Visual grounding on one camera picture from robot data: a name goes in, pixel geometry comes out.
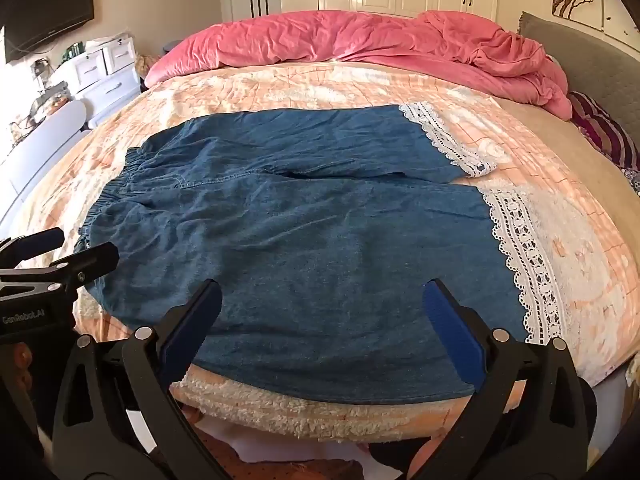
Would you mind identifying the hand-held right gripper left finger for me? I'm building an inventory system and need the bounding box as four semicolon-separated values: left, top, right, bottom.
50;279;236;480

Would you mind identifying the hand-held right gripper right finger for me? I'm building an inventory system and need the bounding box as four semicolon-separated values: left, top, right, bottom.
407;278;598;480

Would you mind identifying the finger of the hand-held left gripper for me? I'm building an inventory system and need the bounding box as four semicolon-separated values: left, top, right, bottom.
0;241;121;306
0;227;66;267

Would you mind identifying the blue denim pants lace trim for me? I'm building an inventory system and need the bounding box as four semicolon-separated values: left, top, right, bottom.
74;101;571;406

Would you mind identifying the person's left hand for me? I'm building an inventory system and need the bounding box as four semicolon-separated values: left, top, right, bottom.
0;341;36;396

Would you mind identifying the pale lavender curved panel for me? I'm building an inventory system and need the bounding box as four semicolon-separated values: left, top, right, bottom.
0;100;88;228

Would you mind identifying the orange dotted clothing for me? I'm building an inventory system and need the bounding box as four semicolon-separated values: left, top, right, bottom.
190;410;368;480

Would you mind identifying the white drawer cabinet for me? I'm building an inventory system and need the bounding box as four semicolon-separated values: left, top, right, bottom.
50;35;143;128

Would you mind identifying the beige bed sheet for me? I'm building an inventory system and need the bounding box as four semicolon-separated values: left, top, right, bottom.
495;95;640;386

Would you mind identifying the peach printed fleece blanket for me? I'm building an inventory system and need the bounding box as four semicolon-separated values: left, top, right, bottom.
0;60;633;443

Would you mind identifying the pink duvet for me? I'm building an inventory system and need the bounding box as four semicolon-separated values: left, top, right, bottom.
144;10;573;121

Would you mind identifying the grey padded headboard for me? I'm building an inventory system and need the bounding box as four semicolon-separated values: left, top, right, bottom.
517;12;640;161

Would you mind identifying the black wall television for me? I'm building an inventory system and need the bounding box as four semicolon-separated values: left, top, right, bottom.
4;0;96;61

